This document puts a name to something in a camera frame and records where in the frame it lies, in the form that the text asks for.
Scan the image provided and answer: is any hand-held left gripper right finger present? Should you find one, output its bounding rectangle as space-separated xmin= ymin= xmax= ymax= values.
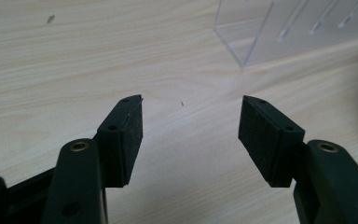
xmin=238 ymin=94 xmax=358 ymax=224

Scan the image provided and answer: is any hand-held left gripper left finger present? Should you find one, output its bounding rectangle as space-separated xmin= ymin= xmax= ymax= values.
xmin=40 ymin=94 xmax=145 ymax=224

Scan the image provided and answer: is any clear acrylic rack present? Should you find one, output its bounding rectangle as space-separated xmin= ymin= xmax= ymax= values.
xmin=213 ymin=0 xmax=358 ymax=68

